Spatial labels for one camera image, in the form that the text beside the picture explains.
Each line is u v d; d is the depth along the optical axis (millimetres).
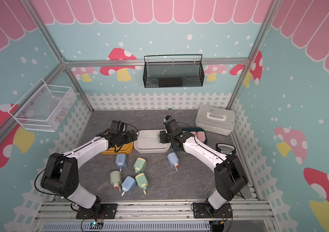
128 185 761
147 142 1011
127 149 903
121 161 850
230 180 440
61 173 454
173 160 853
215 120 998
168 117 766
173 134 645
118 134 723
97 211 661
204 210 668
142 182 771
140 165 832
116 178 781
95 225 728
